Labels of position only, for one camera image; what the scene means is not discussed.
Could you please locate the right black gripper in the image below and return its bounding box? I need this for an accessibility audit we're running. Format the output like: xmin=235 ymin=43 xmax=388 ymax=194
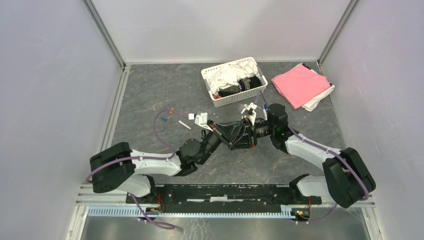
xmin=228 ymin=117 xmax=275 ymax=151

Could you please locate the purple cable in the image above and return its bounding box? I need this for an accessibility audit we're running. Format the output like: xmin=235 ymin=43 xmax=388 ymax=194
xmin=254 ymin=91 xmax=370 ymax=224
xmin=86 ymin=110 xmax=190 ymax=184

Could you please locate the white cloth under pink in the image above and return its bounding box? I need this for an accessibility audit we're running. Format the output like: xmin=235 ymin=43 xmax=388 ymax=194
xmin=296 ymin=62 xmax=335 ymax=112

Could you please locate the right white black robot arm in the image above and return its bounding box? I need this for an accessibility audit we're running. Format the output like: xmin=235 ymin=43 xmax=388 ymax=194
xmin=238 ymin=102 xmax=377 ymax=209

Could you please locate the white plastic basket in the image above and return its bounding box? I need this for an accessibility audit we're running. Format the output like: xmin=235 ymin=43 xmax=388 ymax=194
xmin=201 ymin=57 xmax=268 ymax=108

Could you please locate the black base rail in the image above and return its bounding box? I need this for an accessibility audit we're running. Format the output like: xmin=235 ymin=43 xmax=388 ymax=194
xmin=126 ymin=184 xmax=322 ymax=214

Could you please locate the white cloth in basket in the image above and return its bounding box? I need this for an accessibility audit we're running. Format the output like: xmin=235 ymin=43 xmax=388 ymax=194
xmin=204 ymin=61 xmax=259 ymax=95

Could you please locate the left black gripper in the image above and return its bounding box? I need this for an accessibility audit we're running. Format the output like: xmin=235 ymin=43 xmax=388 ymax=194
xmin=198 ymin=120 xmax=243 ymax=166

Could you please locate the pink folded cloth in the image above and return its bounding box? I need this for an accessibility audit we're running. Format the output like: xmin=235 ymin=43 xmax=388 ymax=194
xmin=271 ymin=63 xmax=332 ymax=110

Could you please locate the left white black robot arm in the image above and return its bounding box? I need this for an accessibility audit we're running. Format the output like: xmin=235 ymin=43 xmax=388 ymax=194
xmin=86 ymin=119 xmax=255 ymax=204

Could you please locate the black cloth in basket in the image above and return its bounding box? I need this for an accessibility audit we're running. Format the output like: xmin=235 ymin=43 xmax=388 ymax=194
xmin=218 ymin=76 xmax=263 ymax=98

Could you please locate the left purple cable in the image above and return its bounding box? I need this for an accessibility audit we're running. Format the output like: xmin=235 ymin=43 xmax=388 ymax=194
xmin=86 ymin=110 xmax=190 ymax=184

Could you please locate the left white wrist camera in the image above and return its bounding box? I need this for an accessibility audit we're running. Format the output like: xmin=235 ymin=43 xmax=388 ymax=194
xmin=188 ymin=112 xmax=213 ymax=131

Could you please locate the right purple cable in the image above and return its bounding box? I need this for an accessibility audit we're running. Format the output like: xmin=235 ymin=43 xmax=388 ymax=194
xmin=254 ymin=91 xmax=370 ymax=224

